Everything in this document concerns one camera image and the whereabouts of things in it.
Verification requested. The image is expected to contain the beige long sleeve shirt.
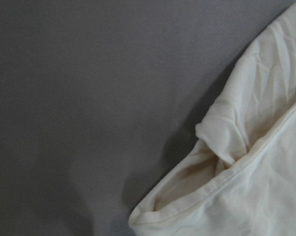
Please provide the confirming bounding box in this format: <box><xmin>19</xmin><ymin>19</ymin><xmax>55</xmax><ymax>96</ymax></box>
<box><xmin>129</xmin><ymin>3</ymin><xmax>296</xmax><ymax>236</ymax></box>

